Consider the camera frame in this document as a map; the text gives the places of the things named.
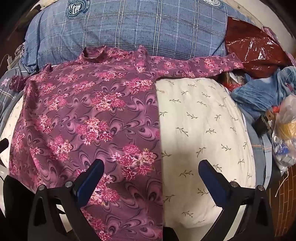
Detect white charger with cable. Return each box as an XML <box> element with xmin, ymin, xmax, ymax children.
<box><xmin>3</xmin><ymin>54</ymin><xmax>20</xmax><ymax>71</ymax></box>

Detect blue plaid pillow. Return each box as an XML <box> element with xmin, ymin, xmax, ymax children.
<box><xmin>21</xmin><ymin>0</ymin><xmax>249</xmax><ymax>73</ymax></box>

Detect clear plastic bag with items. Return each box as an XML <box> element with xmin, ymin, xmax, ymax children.
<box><xmin>272</xmin><ymin>94</ymin><xmax>295</xmax><ymax>173</ymax></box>

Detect cream leaf-print blanket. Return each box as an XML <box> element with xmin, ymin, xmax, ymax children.
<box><xmin>1</xmin><ymin>78</ymin><xmax>255</xmax><ymax>228</ymax></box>

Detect grey striped bedsheet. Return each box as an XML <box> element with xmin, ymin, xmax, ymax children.
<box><xmin>1</xmin><ymin>64</ymin><xmax>29</xmax><ymax>134</ymax></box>

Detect dark red plastic bag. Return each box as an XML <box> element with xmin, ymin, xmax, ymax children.
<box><xmin>225</xmin><ymin>16</ymin><xmax>292</xmax><ymax>79</ymax></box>

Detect blue denim jeans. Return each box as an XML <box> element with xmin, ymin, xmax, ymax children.
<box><xmin>231</xmin><ymin>66</ymin><xmax>295</xmax><ymax>188</ymax></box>

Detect purple floral shirt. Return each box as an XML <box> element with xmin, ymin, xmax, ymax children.
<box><xmin>9</xmin><ymin>46</ymin><xmax>243</xmax><ymax>240</ymax></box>

